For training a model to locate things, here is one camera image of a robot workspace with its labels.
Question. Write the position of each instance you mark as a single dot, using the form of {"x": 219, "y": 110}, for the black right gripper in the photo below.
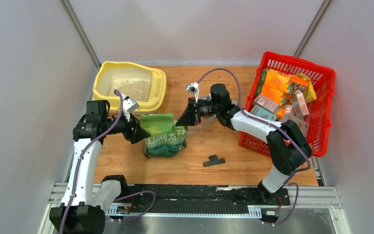
{"x": 189, "y": 116}

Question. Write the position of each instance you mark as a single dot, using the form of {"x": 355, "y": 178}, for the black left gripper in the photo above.
{"x": 140, "y": 133}

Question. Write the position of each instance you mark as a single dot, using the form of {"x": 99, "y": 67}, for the green cat litter bag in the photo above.
{"x": 166, "y": 139}

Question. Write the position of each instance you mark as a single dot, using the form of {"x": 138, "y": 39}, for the black bag clip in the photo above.
{"x": 213, "y": 160}

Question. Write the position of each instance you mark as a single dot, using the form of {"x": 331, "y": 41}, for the clear plastic scoop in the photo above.
{"x": 205, "y": 123}

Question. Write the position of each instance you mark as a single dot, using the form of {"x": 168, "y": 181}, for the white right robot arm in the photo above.
{"x": 286, "y": 143}

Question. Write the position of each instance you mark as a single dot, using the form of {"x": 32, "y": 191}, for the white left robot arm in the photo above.
{"x": 83, "y": 161}

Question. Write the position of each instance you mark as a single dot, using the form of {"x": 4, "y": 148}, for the yellow litter box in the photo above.
{"x": 145, "y": 84}

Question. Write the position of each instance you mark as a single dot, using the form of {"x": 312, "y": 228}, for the grey labelled box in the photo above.
{"x": 266, "y": 103}

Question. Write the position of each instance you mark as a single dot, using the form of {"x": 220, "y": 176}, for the orange green box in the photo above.
{"x": 279, "y": 86}

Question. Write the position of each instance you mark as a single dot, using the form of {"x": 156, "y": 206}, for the pink white box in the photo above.
{"x": 299, "y": 104}

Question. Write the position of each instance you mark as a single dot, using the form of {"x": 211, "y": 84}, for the teal packet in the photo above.
{"x": 263, "y": 113}

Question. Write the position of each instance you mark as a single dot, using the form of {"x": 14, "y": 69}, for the yellow snack bag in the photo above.
{"x": 309, "y": 94}

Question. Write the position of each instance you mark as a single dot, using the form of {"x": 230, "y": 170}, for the red plastic basket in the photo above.
{"x": 323, "y": 84}

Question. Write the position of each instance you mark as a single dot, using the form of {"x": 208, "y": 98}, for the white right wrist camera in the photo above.
{"x": 194, "y": 89}

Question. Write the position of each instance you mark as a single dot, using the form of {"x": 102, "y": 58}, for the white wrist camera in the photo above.
{"x": 194, "y": 89}
{"x": 129, "y": 106}

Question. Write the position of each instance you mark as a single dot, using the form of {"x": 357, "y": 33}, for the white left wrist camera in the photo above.
{"x": 129, "y": 106}

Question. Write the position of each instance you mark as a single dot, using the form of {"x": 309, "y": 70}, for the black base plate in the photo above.
{"x": 192, "y": 199}

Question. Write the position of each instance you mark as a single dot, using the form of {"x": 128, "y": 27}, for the aluminium frame rail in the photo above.
{"x": 318, "y": 201}

